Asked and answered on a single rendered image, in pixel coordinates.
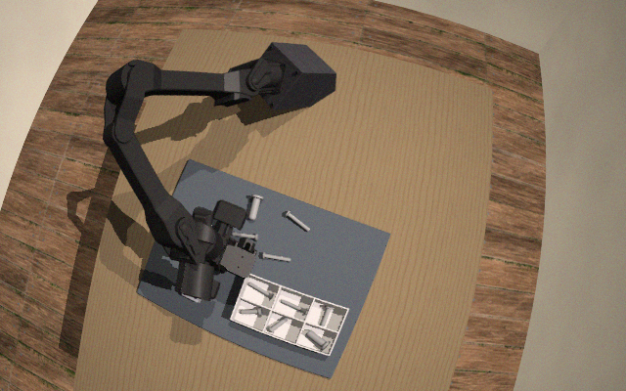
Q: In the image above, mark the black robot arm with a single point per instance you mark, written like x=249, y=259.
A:
x=168, y=220

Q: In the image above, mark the white compartment tray with metal parts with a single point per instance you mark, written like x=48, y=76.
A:
x=295, y=327

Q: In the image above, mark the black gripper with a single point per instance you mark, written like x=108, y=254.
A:
x=230, y=215

